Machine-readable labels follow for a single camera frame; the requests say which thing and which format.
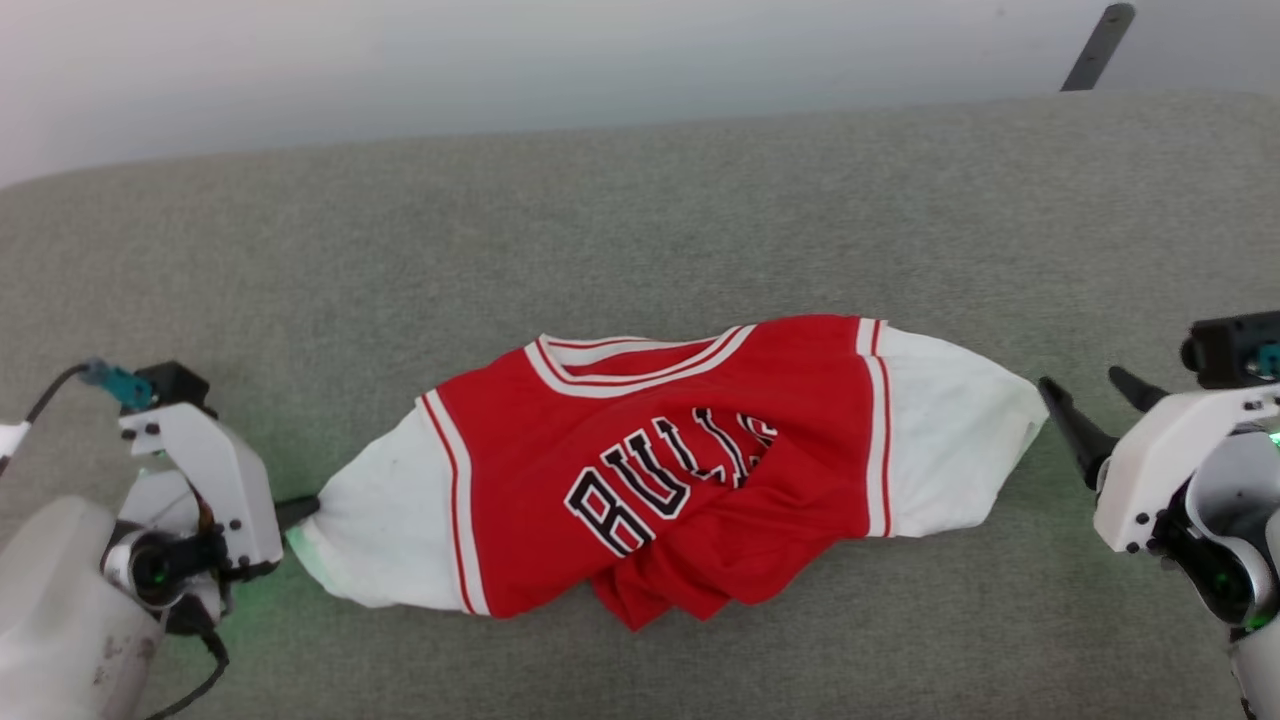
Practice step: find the dark grey metal bracket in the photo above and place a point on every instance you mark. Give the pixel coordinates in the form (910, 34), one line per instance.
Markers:
(1098, 45)

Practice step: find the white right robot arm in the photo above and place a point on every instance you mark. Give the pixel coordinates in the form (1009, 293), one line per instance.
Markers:
(1262, 680)

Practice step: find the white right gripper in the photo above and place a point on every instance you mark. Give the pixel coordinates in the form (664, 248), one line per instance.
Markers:
(1180, 470)

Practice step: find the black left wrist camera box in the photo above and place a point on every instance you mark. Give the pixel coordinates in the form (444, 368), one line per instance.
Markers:
(175, 385)

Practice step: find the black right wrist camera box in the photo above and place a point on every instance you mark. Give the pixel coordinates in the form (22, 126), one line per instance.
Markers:
(1225, 350)

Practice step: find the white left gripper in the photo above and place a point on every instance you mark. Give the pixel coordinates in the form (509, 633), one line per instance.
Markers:
(225, 490)

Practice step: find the red and white basketball jersey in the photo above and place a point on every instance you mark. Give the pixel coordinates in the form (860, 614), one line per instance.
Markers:
(700, 480)

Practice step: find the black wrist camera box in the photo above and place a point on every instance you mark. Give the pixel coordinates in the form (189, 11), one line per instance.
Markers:
(1225, 350)
(175, 385)

